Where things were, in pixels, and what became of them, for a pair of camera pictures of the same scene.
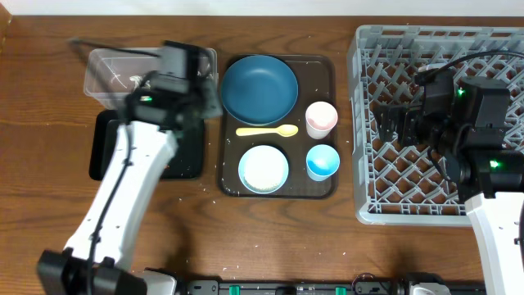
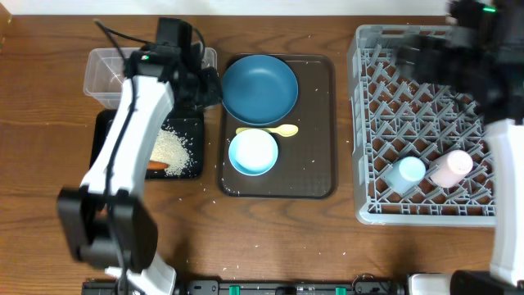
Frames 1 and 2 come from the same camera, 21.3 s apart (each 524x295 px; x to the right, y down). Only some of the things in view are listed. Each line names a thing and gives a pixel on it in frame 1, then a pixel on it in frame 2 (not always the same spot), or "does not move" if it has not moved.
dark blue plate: x=259 y=90 does not move
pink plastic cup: x=320 y=116 to x=449 y=168
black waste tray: x=187 y=161 does not move
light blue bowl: x=263 y=170 to x=253 y=152
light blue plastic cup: x=322 y=161 to x=405 y=174
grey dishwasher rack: x=399 y=184 does not move
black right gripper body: x=431 y=129 to x=451 y=66
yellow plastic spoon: x=286 y=130 does not move
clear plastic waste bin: x=112 y=76 does not move
